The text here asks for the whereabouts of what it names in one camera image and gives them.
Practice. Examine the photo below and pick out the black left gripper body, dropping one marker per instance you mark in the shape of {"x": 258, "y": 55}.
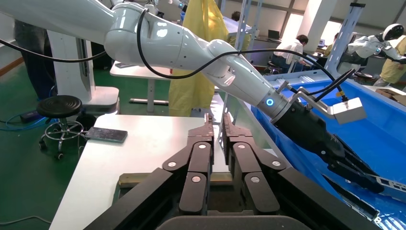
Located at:
{"x": 304, "y": 130}

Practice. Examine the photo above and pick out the dark power strip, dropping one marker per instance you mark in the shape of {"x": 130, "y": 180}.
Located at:
{"x": 31, "y": 116}

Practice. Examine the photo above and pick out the yellow protective gown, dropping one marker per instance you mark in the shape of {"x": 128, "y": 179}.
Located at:
{"x": 190, "y": 98}

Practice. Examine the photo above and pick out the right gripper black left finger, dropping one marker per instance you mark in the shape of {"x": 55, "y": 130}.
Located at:
{"x": 198, "y": 158}

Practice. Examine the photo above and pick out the seated person in white shirt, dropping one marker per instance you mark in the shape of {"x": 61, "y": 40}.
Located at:
{"x": 287, "y": 50}

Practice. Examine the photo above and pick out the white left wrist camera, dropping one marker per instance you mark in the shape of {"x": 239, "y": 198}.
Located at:
{"x": 349, "y": 111}

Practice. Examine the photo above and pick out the smartphone with light edge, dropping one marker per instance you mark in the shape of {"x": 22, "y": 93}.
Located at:
{"x": 125, "y": 65}

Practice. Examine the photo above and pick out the open cardboard box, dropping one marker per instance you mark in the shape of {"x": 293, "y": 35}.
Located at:
{"x": 393, "y": 95}

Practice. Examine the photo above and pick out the white humanoid robot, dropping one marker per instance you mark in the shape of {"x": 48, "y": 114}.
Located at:
{"x": 364, "y": 44}

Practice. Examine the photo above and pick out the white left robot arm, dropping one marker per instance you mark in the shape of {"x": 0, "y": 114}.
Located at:
{"x": 158, "y": 41}

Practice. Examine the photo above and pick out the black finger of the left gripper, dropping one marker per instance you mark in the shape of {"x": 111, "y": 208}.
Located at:
{"x": 355, "y": 176}
{"x": 352, "y": 155}

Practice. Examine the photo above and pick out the black stool with chrome base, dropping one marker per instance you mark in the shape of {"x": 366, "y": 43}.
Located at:
{"x": 58, "y": 106}

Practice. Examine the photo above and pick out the white desk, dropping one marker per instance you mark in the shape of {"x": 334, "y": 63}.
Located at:
{"x": 142, "y": 73}

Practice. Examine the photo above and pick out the seated person in yellow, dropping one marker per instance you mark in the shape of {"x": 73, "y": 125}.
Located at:
{"x": 236, "y": 19}

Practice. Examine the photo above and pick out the dark monitor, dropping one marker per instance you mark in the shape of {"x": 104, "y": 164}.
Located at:
{"x": 273, "y": 34}

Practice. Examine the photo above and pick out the white metal shelving rack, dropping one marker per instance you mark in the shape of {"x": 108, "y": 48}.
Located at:
{"x": 242, "y": 19}

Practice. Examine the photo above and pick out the dark smartphone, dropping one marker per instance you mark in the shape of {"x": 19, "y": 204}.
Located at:
{"x": 106, "y": 135}

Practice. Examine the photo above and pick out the blue plastic bin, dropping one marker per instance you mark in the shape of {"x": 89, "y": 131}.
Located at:
{"x": 380, "y": 143}

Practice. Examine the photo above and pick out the silver bracket with square holes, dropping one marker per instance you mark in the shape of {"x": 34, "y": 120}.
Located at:
{"x": 395, "y": 190}

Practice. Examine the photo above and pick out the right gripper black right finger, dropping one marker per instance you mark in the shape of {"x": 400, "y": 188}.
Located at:
{"x": 244, "y": 158}

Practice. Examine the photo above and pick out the long dark metal channel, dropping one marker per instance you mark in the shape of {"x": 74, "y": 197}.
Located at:
{"x": 355, "y": 200}

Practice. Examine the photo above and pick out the person in dark clothes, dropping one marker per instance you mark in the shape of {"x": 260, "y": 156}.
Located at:
{"x": 35, "y": 70}

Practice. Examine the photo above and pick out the small black round stool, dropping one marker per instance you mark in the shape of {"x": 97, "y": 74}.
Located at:
{"x": 363, "y": 75}
{"x": 272, "y": 65}

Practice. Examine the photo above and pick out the person in yellow gown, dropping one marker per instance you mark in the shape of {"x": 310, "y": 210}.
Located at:
{"x": 393, "y": 70}

